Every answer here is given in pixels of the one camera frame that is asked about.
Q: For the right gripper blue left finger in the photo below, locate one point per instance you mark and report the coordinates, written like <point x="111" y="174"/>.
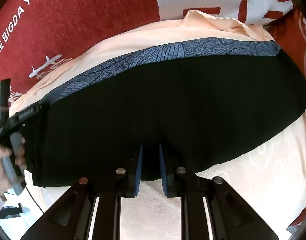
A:
<point x="134" y="174"/>

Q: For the cream seat cushion cover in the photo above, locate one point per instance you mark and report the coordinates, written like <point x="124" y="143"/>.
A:
<point x="271" y="178"/>

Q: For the black pants with patterned waistband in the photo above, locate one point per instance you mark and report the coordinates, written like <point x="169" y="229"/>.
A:
<point x="199" y="103"/>

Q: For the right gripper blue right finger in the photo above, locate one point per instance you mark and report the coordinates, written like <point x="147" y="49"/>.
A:
<point x="167" y="177"/>

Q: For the red sofa cover with lettering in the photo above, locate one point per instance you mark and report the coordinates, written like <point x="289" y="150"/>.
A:
<point x="37" y="36"/>

